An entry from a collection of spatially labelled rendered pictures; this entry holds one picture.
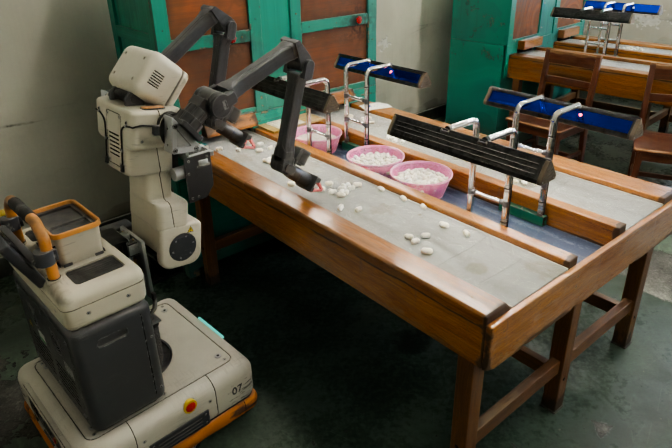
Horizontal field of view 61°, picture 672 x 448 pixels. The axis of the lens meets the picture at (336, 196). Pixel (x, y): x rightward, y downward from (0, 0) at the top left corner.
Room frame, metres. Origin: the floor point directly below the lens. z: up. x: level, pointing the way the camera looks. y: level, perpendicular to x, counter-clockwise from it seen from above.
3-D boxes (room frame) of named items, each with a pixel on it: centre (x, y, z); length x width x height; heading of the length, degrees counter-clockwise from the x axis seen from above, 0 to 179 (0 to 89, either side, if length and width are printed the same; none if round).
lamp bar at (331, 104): (2.49, 0.20, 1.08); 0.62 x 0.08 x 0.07; 39
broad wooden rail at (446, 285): (1.99, 0.13, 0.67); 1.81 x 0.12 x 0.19; 39
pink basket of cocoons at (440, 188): (2.25, -0.36, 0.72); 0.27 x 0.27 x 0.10
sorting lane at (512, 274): (2.12, -0.03, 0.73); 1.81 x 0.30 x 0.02; 39
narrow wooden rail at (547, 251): (2.23, -0.17, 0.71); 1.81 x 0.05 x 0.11; 39
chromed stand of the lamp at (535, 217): (2.05, -0.79, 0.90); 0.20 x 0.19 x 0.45; 39
